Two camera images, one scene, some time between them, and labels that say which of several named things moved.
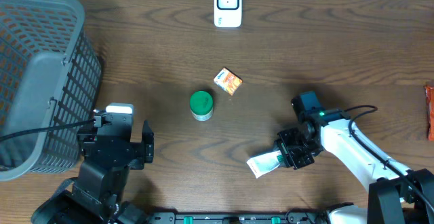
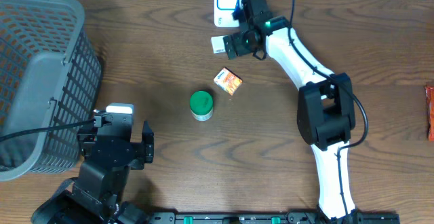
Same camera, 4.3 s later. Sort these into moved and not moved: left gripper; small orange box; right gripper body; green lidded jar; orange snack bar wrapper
Moved: right gripper body
Not moved: orange snack bar wrapper; green lidded jar; small orange box; left gripper
